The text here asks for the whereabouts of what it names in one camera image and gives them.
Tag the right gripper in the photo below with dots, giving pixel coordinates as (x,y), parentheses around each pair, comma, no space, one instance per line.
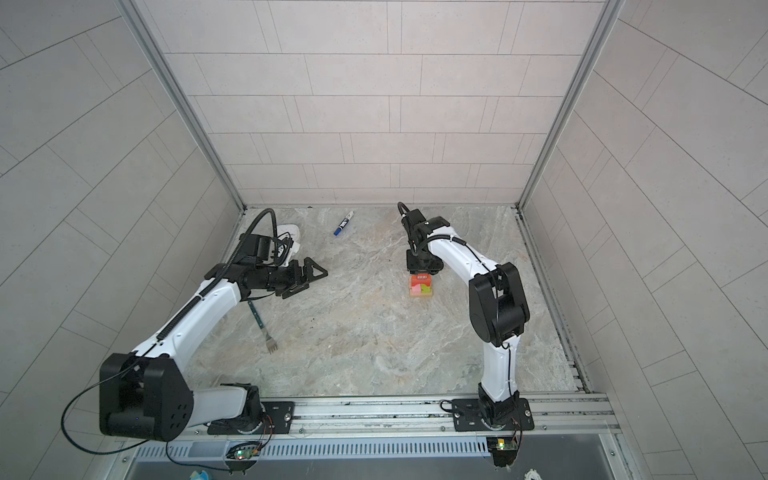
(413,267)

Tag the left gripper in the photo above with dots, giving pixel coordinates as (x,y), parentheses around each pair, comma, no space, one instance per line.
(304,278)

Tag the small red cube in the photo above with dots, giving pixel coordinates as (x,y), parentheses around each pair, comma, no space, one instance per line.
(421,280)

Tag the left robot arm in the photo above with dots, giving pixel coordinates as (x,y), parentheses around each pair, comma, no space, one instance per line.
(144,395)

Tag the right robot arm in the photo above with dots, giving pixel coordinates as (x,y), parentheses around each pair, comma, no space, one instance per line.
(497,308)

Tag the blue whiteboard marker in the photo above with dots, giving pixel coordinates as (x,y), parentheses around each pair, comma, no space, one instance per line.
(343,223)

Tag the metal fork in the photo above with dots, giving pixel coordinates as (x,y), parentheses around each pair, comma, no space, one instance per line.
(270,342)

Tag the left controller board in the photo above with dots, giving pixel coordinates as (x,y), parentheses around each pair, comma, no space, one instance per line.
(247,451)

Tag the controller board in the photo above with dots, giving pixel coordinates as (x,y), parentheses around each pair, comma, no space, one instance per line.
(503,450)
(247,451)

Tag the right controller board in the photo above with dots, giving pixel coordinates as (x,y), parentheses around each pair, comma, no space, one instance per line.
(503,450)

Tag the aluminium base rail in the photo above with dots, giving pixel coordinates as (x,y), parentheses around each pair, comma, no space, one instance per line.
(442,415)

